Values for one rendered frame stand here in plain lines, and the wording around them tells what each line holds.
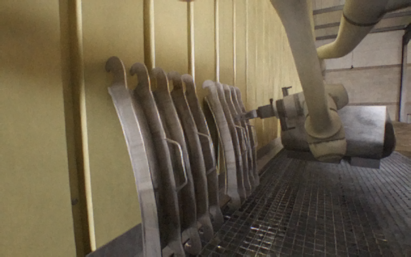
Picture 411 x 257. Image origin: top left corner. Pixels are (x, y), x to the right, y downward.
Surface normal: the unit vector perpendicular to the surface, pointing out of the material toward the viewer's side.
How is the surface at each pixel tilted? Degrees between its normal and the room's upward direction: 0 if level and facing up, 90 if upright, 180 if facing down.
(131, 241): 90
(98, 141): 90
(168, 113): 90
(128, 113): 90
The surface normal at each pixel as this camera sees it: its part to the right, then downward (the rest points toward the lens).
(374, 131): -0.61, 0.07
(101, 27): 0.87, 0.04
